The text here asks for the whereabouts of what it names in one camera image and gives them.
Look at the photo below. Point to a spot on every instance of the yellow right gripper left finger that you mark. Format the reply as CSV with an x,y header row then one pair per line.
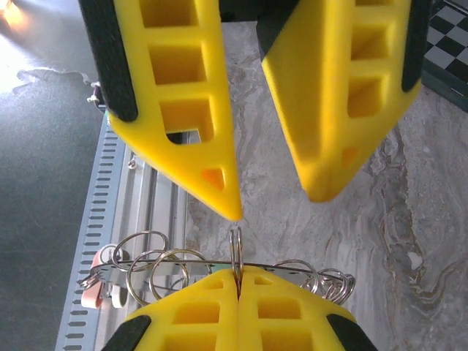
x,y
190,318

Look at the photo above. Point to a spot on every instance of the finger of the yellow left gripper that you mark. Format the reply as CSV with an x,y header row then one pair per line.
x,y
219,146
314,109

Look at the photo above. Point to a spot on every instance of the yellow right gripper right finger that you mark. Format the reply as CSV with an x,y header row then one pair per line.
x,y
292,321

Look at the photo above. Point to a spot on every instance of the round metal disc with holes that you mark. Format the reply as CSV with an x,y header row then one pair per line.
x,y
106,274

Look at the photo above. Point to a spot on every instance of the white and pink key tags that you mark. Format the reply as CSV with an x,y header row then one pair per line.
x,y
91,297

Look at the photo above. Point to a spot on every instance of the folding chessboard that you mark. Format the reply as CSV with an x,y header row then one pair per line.
x,y
446,36

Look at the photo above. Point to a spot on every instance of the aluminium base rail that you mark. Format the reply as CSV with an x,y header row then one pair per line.
x,y
153,219

